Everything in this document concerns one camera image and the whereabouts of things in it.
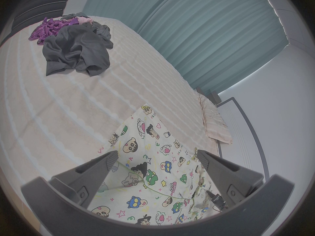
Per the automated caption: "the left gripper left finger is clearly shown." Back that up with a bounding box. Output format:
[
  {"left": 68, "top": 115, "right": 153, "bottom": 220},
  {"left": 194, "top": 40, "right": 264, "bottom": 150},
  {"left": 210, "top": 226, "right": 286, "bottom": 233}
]
[{"left": 50, "top": 151, "right": 119, "bottom": 208}]

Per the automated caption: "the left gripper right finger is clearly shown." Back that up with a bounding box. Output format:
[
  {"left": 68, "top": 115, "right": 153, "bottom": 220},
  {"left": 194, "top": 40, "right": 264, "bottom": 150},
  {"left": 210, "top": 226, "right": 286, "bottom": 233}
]
[{"left": 197, "top": 150, "right": 264, "bottom": 209}]

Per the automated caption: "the white printed pyjama top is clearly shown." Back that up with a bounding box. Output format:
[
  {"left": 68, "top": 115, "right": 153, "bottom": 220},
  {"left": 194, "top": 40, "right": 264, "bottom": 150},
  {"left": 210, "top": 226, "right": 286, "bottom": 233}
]
[{"left": 87, "top": 104, "right": 221, "bottom": 227}]

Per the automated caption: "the bed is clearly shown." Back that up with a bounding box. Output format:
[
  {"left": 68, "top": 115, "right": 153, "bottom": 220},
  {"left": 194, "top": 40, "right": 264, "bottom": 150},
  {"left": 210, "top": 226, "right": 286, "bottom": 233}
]
[{"left": 0, "top": 15, "right": 271, "bottom": 227}]

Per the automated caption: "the pile of clothes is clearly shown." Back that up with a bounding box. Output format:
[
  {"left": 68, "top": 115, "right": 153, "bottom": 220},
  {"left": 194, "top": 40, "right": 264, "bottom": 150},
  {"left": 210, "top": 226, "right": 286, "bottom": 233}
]
[{"left": 28, "top": 12, "right": 114, "bottom": 77}]

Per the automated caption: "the cream pillow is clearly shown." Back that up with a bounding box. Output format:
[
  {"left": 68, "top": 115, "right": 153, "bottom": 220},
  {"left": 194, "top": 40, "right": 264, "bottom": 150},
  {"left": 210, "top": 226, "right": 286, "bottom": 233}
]
[{"left": 198, "top": 93, "right": 233, "bottom": 145}]

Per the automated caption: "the grey bedside table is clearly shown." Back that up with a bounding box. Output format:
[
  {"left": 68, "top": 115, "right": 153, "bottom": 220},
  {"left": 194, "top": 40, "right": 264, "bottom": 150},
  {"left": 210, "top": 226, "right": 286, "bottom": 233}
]
[{"left": 196, "top": 88, "right": 221, "bottom": 105}]

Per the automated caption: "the blue-green curtain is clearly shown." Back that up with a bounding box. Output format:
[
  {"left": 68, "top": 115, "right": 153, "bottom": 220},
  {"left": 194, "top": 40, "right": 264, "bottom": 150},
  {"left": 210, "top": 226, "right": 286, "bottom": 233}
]
[{"left": 82, "top": 0, "right": 289, "bottom": 95}]

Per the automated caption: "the black chest of drawers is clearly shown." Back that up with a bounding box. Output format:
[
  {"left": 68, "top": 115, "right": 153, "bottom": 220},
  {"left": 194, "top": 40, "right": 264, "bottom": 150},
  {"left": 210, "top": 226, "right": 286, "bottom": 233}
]
[{"left": 10, "top": 0, "right": 71, "bottom": 32}]

